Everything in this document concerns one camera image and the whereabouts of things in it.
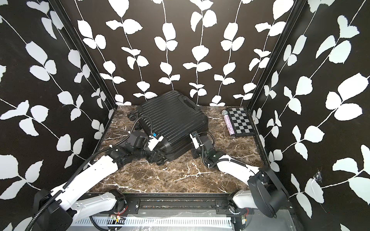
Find white slotted cable duct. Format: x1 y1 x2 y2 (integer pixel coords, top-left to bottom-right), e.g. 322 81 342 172
69 216 234 228

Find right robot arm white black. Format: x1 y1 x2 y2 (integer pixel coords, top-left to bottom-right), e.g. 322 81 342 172
190 133 289 218

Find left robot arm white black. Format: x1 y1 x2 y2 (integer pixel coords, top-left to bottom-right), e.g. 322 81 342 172
26 141 162 231

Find purple glitter tube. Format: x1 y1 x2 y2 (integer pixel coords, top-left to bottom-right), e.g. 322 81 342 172
222 110 235 136

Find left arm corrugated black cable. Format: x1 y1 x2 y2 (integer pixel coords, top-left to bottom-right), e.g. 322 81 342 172
24 138 131 231

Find black white checkered board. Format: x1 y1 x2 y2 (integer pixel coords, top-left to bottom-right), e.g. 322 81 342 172
226 107 254 137

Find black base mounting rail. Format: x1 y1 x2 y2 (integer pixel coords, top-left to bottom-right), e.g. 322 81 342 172
115 192 295 216

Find black ribbed hard-shell suitcase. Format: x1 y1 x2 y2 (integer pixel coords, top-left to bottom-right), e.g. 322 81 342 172
127 90 209 165

